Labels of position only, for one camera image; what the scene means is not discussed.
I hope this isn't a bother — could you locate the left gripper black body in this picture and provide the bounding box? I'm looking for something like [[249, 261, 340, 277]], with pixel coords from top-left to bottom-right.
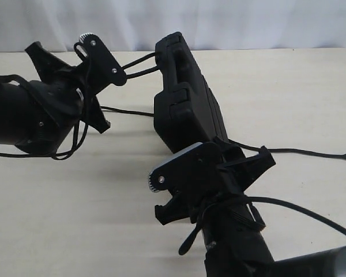
[[24, 42, 111, 153]]

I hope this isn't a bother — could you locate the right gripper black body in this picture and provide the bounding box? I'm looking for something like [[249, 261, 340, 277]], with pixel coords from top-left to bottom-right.
[[155, 137, 276, 225]]

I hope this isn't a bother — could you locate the black plastic tool case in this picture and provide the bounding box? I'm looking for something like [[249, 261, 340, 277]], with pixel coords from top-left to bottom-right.
[[153, 32, 229, 153]]

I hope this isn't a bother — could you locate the black braided rope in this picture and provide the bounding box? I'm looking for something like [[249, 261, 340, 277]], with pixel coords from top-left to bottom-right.
[[99, 53, 346, 161]]

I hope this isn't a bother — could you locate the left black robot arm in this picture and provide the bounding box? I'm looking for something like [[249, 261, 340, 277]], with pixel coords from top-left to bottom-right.
[[0, 33, 127, 157]]

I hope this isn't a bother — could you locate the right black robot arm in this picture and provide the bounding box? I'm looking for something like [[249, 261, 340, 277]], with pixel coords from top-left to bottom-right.
[[148, 139, 346, 276]]

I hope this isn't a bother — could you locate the white curtain backdrop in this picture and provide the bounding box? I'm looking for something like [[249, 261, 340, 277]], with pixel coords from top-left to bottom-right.
[[0, 1, 346, 52]]

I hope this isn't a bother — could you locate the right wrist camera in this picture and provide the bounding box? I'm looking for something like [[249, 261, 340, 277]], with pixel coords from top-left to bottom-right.
[[148, 142, 221, 193]]

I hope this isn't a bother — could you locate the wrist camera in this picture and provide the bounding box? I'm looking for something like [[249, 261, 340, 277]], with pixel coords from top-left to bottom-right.
[[148, 142, 221, 193], [79, 33, 127, 86]]

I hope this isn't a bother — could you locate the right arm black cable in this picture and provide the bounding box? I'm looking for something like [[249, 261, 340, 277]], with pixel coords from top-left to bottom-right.
[[247, 196, 346, 243]]

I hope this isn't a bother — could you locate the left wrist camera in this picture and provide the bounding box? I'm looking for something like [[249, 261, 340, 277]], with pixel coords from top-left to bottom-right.
[[79, 33, 127, 86]]

